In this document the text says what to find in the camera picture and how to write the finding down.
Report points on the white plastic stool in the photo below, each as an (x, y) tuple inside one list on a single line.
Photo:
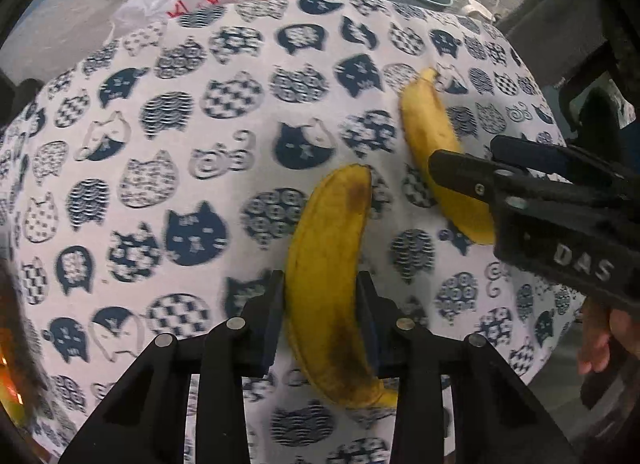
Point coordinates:
[(475, 9)]

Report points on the person right hand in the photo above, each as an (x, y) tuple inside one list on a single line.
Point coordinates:
[(601, 325)]

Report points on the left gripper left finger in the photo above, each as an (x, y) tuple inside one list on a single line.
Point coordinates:
[(243, 346)]

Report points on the spotted ripe banana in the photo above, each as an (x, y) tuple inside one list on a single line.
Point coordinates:
[(320, 292)]

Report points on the yellow banana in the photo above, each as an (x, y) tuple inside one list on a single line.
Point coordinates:
[(427, 128)]

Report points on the cat pattern tablecloth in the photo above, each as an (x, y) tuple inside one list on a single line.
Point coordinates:
[(150, 188)]

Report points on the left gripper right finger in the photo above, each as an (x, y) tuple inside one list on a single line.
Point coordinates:
[(397, 347)]

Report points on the green glass fruit plate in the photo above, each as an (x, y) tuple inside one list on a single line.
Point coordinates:
[(21, 384)]

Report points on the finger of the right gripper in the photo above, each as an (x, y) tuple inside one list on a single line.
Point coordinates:
[(569, 163), (487, 181)]

